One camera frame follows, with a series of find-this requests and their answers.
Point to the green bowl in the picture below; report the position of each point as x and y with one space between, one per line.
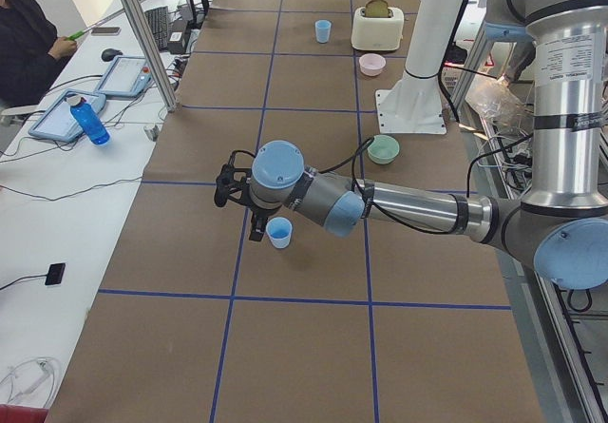
383 149

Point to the blue water bottle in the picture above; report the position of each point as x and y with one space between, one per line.
88 120

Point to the light blue cup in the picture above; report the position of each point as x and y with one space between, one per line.
279 231
322 31

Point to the teach pendant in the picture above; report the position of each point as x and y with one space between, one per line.
57 122
126 77

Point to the pink bowl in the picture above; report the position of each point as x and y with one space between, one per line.
371 64

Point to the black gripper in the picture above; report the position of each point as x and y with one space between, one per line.
259 213

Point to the near teach pendant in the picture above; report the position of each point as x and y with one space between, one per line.
57 122

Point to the cream toaster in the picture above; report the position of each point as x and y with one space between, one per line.
377 34

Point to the black keyboard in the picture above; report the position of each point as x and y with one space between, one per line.
158 22

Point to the smartphone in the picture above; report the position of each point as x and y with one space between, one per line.
105 31

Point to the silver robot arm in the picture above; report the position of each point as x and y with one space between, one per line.
558 227

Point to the black computer mouse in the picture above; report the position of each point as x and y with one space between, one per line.
110 54

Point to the aluminium frame post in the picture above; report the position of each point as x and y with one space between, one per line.
143 34

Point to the seated person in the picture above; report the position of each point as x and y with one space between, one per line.
33 55

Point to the toast slice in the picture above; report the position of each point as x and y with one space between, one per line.
376 9

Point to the plastic wrap bundle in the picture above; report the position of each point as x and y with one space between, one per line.
494 103

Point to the far teach pendant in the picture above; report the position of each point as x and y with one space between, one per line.
126 77

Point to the white pedestal column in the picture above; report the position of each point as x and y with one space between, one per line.
414 105

